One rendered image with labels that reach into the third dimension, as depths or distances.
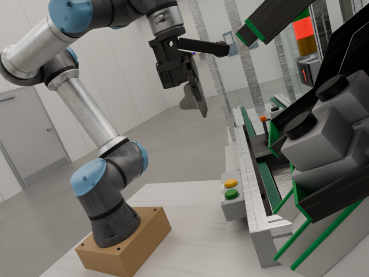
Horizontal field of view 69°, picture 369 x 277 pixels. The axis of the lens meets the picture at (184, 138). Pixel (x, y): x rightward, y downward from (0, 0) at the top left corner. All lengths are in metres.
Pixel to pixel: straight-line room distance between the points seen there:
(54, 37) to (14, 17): 7.55
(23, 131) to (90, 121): 6.41
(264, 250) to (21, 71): 0.77
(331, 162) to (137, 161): 0.72
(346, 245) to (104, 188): 0.61
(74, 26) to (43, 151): 6.89
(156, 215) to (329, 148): 0.73
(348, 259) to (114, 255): 0.59
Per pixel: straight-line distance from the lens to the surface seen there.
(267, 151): 1.02
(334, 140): 0.25
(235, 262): 0.76
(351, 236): 0.45
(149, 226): 0.89
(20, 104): 7.41
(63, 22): 0.61
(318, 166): 0.27
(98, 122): 0.92
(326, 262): 0.47
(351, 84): 0.30
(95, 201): 0.83
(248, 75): 1.76
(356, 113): 0.30
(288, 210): 0.60
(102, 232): 0.87
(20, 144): 7.24
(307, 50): 0.90
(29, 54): 0.78
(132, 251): 0.85
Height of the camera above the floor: 1.35
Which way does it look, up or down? 14 degrees down
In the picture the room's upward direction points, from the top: 20 degrees counter-clockwise
